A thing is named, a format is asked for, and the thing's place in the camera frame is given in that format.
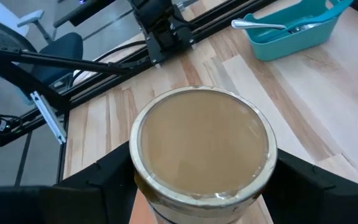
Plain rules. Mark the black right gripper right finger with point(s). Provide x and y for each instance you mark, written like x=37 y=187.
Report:
x=297 y=186

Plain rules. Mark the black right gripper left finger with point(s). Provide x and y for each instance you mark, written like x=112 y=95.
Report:
x=113 y=180

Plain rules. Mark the spice jar with tan lid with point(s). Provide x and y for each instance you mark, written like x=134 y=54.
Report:
x=204 y=140

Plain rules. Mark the metal spoon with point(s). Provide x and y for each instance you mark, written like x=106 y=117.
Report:
x=259 y=25

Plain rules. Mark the silver aluminium extrusion bar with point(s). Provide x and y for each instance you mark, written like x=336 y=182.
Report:
x=48 y=116

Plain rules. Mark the teal plastic bin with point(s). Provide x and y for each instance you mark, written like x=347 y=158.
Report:
x=291 y=46

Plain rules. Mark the blue office chair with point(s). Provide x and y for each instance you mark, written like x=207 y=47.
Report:
x=64 y=46

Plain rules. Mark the black desk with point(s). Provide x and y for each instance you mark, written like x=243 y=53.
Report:
x=85 y=12

